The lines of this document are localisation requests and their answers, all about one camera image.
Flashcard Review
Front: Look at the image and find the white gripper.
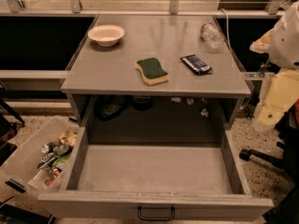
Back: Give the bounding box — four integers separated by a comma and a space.
249, 2, 299, 130

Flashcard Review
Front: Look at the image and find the green and yellow sponge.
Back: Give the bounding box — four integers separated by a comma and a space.
135, 58, 169, 86

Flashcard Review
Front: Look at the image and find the grey open drawer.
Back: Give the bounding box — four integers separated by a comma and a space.
38, 130, 273, 221

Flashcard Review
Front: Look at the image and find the dark blue snack packet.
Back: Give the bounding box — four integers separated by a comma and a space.
180, 54, 212, 76

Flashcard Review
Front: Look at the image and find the black tape roll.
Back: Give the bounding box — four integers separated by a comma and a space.
133, 96, 152, 111

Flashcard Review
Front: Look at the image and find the grey cabinet table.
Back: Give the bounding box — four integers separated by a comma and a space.
62, 15, 251, 123

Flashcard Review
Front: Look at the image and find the white ceramic bowl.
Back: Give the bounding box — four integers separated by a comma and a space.
88, 25, 125, 48

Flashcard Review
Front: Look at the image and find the black bag under table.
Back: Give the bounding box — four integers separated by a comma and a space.
93, 95, 128, 121

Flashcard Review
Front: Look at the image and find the yellow crumpled packet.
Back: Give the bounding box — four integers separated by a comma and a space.
59, 130, 78, 147

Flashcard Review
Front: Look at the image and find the green snack bag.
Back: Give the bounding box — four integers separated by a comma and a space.
52, 154, 70, 170

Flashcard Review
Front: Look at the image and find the clear plastic storage bin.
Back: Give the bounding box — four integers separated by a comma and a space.
1, 117, 78, 196

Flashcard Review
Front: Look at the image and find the white cable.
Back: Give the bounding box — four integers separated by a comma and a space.
220, 7, 232, 49

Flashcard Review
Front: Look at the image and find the black drawer handle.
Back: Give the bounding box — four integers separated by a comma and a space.
137, 206, 176, 221

